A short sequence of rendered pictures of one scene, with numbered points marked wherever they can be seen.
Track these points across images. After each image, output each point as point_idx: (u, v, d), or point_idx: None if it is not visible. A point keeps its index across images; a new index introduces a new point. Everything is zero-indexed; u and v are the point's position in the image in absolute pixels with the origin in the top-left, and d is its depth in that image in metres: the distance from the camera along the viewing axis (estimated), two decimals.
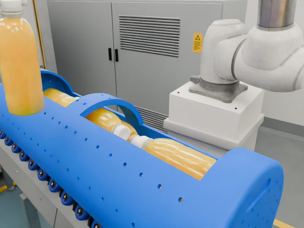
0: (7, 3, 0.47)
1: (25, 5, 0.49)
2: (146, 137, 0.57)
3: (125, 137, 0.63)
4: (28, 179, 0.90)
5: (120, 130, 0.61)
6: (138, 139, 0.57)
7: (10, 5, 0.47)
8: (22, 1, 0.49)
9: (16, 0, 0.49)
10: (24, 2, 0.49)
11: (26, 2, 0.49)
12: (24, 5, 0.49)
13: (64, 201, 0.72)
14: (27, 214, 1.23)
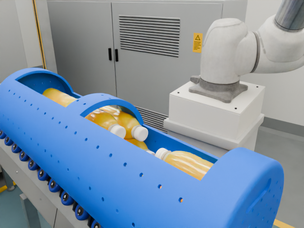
0: None
1: None
2: None
3: (122, 135, 0.67)
4: (28, 179, 0.90)
5: (114, 134, 0.64)
6: None
7: None
8: None
9: None
10: None
11: None
12: None
13: (64, 201, 0.72)
14: (27, 214, 1.23)
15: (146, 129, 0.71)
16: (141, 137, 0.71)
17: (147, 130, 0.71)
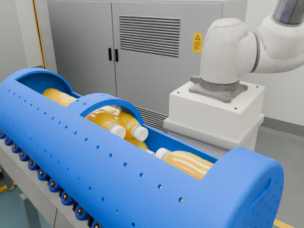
0: None
1: None
2: None
3: (122, 135, 0.67)
4: (28, 179, 0.90)
5: (114, 134, 0.64)
6: None
7: None
8: None
9: None
10: None
11: None
12: None
13: (64, 201, 0.72)
14: (27, 214, 1.23)
15: (146, 129, 0.71)
16: (141, 137, 0.71)
17: (147, 130, 0.71)
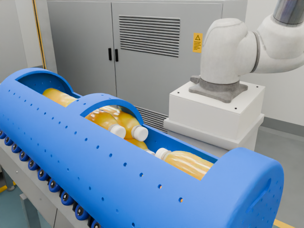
0: None
1: None
2: None
3: (122, 135, 0.67)
4: (28, 179, 0.90)
5: (114, 134, 0.64)
6: None
7: None
8: None
9: None
10: None
11: None
12: None
13: (64, 201, 0.72)
14: (27, 214, 1.23)
15: (146, 129, 0.71)
16: (141, 137, 0.71)
17: (147, 130, 0.71)
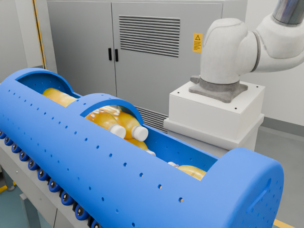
0: None
1: None
2: None
3: (122, 135, 0.67)
4: (28, 179, 0.90)
5: (114, 134, 0.64)
6: None
7: None
8: None
9: None
10: None
11: None
12: None
13: (64, 201, 0.72)
14: (27, 214, 1.23)
15: (146, 129, 0.71)
16: (141, 137, 0.71)
17: (147, 130, 0.71)
